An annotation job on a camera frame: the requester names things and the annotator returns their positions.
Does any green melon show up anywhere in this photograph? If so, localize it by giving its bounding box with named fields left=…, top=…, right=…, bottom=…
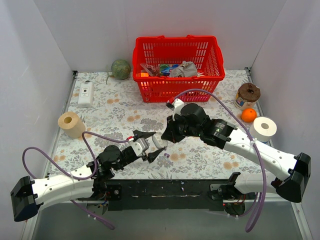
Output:
left=111, top=59, right=131, bottom=80

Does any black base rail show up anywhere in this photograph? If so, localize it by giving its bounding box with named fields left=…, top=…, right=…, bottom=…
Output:
left=74, top=178, right=256, bottom=212

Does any white earbud charging case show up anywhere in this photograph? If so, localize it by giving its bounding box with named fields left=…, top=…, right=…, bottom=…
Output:
left=152, top=133, right=168, bottom=149

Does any purple cable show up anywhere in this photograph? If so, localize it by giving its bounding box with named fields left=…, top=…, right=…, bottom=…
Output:
left=21, top=131, right=135, bottom=230
left=174, top=88, right=268, bottom=233

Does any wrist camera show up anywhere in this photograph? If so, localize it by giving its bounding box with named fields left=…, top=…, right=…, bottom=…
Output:
left=166, top=97, right=185, bottom=119
left=127, top=136, right=150, bottom=158

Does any beige paper roll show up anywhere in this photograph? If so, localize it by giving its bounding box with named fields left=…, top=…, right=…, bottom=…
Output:
left=57, top=111, right=86, bottom=139

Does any white rectangular device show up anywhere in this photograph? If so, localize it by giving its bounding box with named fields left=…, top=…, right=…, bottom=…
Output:
left=77, top=81, right=94, bottom=108

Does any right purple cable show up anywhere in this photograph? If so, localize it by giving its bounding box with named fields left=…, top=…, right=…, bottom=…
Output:
left=174, top=88, right=268, bottom=233

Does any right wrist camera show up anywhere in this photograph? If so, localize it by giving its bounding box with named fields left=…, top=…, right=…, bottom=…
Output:
left=166, top=97, right=185, bottom=119

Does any red plastic shopping basket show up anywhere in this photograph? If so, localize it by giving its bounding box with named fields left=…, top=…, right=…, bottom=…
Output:
left=132, top=35, right=225, bottom=103

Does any brown lidded jar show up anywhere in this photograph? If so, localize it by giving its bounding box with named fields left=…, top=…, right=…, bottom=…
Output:
left=234, top=82, right=261, bottom=110

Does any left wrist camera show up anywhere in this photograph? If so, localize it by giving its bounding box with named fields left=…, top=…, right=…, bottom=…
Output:
left=127, top=136, right=150, bottom=158

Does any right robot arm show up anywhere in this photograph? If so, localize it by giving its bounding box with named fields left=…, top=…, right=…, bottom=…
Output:
left=161, top=99, right=311, bottom=203

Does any crumpled grey bag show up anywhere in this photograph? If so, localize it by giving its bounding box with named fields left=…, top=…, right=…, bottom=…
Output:
left=169, top=61, right=198, bottom=78

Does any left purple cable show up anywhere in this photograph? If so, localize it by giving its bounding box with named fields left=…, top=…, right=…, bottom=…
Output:
left=21, top=131, right=135, bottom=230

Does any white toilet paper roll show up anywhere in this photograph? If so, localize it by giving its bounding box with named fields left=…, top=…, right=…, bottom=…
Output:
left=249, top=116, right=277, bottom=143

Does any floral patterned table mat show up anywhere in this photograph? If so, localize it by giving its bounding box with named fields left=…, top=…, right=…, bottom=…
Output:
left=49, top=72, right=261, bottom=180

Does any orange fruit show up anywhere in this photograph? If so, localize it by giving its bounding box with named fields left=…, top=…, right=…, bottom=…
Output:
left=241, top=108, right=257, bottom=123

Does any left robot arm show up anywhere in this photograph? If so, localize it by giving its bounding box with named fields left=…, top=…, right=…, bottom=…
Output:
left=10, top=130, right=168, bottom=222

